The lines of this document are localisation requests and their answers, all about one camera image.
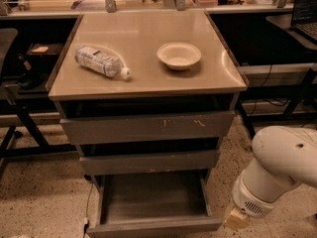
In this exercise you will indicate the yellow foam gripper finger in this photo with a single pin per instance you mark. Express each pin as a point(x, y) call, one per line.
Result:
point(236, 219)

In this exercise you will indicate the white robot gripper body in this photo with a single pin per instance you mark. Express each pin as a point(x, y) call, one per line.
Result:
point(248, 198)

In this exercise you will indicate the grey bottom drawer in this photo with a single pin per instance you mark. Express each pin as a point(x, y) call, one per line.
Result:
point(153, 204)

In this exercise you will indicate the grey drawer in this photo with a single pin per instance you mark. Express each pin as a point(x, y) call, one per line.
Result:
point(153, 204)
point(147, 119)
point(150, 156)

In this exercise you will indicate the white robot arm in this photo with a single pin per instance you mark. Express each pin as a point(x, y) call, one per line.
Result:
point(284, 158)

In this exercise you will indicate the grey middle drawer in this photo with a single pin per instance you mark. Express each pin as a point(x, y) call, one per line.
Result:
point(150, 156)

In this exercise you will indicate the grey top drawer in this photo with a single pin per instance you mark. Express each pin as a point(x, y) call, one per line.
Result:
point(147, 119)

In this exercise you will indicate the grey drawer cabinet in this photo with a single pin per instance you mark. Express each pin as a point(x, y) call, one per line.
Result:
point(136, 38)

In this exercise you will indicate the black table leg right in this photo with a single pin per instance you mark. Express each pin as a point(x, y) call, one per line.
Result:
point(247, 121)

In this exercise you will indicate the white paper bowl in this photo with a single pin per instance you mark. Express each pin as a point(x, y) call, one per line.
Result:
point(179, 56)

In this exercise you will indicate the black laptop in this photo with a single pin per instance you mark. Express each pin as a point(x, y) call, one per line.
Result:
point(304, 18)

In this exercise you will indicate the plastic water bottle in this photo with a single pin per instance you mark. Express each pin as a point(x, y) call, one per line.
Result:
point(105, 63)

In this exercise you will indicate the black box on shelf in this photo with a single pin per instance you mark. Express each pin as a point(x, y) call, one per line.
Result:
point(42, 57)

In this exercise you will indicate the black table frame left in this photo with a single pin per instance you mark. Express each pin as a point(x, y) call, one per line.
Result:
point(27, 108)

